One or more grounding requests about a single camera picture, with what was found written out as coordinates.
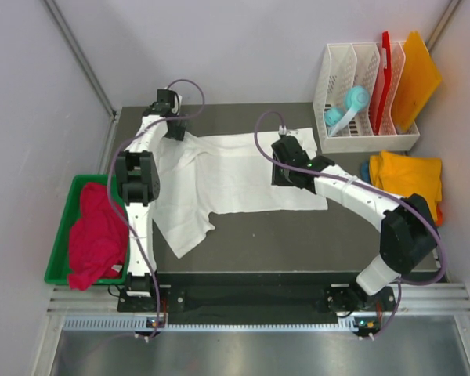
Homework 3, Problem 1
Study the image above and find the orange folded t-shirt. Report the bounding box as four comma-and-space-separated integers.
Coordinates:
435, 205, 444, 226

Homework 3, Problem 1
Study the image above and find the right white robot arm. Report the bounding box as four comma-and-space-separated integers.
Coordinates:
271, 136, 438, 310

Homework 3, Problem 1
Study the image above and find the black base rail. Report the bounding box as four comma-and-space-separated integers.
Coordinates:
117, 272, 395, 326

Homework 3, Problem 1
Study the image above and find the grey slotted cable duct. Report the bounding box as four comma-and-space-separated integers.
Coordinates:
62, 315, 377, 334

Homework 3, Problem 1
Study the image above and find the green plastic bin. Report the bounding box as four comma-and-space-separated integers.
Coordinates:
44, 175, 130, 286

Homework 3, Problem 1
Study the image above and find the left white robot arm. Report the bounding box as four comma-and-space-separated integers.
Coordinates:
114, 89, 181, 311

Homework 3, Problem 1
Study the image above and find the magenta t-shirt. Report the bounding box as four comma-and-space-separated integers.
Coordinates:
67, 183, 129, 291

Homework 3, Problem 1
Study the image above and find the white file organizer rack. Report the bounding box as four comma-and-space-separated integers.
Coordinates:
313, 42, 420, 153

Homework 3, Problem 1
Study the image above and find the yellow folded t-shirt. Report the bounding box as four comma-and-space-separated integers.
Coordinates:
369, 150, 443, 221

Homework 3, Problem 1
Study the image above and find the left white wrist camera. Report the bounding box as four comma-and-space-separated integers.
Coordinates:
172, 92, 183, 116

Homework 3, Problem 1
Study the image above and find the red folder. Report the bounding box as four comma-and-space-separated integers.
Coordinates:
370, 31, 392, 136

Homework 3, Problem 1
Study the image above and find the blue folded t-shirt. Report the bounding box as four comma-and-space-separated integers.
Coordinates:
360, 161, 371, 184

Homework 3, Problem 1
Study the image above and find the orange folder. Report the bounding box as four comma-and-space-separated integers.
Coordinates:
391, 31, 443, 133

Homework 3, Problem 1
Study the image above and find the white t-shirt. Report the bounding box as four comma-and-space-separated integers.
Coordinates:
153, 132, 328, 258

